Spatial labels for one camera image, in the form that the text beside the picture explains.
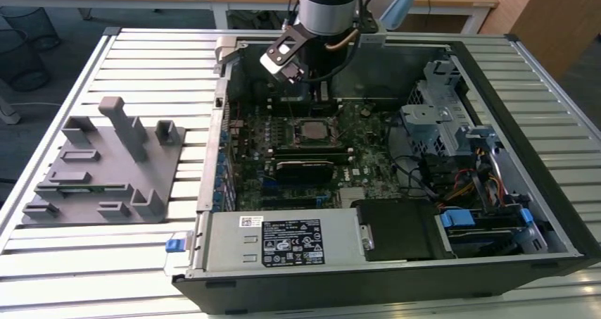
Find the silver square CPU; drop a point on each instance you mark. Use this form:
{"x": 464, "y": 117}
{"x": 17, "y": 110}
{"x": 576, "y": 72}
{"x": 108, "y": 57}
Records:
{"x": 314, "y": 129}

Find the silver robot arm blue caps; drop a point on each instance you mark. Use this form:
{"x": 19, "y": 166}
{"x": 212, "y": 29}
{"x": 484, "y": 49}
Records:
{"x": 328, "y": 12}

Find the CPU socket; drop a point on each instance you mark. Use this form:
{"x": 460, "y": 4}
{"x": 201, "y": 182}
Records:
{"x": 296, "y": 141}

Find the black RAM slot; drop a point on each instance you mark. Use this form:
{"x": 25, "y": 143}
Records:
{"x": 309, "y": 159}
{"x": 309, "y": 151}
{"x": 290, "y": 103}
{"x": 300, "y": 110}

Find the round silver coin battery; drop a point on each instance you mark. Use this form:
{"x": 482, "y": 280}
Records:
{"x": 366, "y": 112}

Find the silver metal drive cage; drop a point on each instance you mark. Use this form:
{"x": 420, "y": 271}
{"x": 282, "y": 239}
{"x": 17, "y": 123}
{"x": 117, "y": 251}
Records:
{"x": 422, "y": 122}

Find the green motherboard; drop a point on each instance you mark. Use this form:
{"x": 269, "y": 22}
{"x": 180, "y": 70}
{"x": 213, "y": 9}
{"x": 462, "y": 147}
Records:
{"x": 370, "y": 164}

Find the small black graphics card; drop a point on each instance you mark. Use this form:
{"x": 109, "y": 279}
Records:
{"x": 305, "y": 173}

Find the silver chipset heatsink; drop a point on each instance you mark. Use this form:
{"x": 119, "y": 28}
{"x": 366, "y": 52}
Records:
{"x": 352, "y": 195}

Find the wooden cabinet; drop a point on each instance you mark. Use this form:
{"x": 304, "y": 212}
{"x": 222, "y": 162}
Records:
{"x": 553, "y": 23}

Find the hard disk in blue carrier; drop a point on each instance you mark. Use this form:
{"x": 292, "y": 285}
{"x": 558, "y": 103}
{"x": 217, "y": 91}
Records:
{"x": 457, "y": 218}

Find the silver power supply unit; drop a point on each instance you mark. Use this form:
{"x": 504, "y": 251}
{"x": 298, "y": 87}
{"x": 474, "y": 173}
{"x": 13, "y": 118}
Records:
{"x": 225, "y": 234}

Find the grey plastic parts rack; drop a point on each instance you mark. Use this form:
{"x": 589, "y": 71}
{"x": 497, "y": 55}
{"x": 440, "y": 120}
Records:
{"x": 108, "y": 178}

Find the green RAM stick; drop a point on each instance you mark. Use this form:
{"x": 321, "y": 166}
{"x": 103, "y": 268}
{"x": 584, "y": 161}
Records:
{"x": 100, "y": 188}

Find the black mesh waste bin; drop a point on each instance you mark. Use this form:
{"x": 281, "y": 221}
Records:
{"x": 35, "y": 25}
{"x": 20, "y": 65}

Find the blue release latch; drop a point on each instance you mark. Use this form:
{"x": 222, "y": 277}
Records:
{"x": 173, "y": 245}

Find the black open PC case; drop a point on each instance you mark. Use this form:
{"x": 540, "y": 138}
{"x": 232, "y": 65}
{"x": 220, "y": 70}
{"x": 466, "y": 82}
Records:
{"x": 328, "y": 291}

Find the white stand foot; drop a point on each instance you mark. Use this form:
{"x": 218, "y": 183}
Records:
{"x": 9, "y": 116}

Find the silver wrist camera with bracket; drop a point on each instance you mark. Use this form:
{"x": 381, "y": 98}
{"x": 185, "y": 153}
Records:
{"x": 281, "y": 64}

